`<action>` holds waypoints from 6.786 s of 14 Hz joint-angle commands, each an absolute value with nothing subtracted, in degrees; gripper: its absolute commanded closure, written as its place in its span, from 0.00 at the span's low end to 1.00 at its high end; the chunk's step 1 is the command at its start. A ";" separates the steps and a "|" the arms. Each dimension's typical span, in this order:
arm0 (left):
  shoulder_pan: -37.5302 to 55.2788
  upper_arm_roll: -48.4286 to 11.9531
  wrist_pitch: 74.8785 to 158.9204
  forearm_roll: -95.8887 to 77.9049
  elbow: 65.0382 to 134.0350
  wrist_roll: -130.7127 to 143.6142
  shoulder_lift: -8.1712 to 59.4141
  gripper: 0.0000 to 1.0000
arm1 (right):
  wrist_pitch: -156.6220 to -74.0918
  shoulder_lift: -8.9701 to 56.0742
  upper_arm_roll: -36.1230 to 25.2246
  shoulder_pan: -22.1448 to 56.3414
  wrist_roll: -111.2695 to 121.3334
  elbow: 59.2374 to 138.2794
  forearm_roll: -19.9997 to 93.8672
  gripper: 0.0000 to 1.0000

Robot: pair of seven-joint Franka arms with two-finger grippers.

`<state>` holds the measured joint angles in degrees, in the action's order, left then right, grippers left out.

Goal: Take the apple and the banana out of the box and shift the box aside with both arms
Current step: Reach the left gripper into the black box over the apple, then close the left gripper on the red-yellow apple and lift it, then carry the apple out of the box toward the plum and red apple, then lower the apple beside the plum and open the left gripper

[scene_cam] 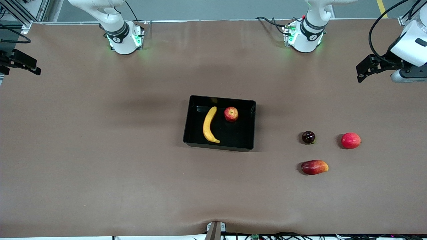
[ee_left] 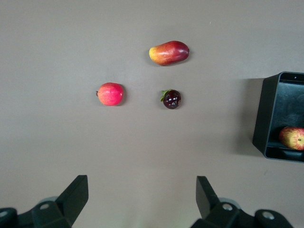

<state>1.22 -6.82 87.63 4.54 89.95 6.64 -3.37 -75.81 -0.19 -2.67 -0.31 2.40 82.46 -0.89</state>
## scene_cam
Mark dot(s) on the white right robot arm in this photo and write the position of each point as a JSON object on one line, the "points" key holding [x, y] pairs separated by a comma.
{"points": [[121, 40]]}

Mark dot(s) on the round red peach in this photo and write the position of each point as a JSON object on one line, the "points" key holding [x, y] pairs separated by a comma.
{"points": [[351, 140]]}

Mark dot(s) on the small striped red apple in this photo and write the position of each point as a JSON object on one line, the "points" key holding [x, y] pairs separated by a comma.
{"points": [[231, 114]]}

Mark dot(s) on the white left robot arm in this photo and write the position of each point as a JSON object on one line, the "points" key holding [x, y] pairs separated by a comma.
{"points": [[308, 40]]}

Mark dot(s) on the aluminium frame post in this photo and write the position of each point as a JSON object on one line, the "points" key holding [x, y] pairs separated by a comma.
{"points": [[16, 11], [404, 20]]}

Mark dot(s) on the dark purple plum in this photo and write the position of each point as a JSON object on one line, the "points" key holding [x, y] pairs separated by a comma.
{"points": [[308, 137]]}

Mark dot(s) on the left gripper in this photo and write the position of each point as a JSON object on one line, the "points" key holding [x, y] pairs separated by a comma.
{"points": [[384, 62]]}

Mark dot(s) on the black plastic box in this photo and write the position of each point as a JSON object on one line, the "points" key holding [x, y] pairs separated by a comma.
{"points": [[233, 136]]}

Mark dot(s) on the yellow banana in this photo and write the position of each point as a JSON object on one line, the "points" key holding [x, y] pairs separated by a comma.
{"points": [[208, 126]]}

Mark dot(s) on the brown table mat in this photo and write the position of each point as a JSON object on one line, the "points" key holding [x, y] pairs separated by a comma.
{"points": [[100, 183]]}

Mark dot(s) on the red mango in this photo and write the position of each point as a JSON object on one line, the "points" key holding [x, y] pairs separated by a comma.
{"points": [[313, 167]]}

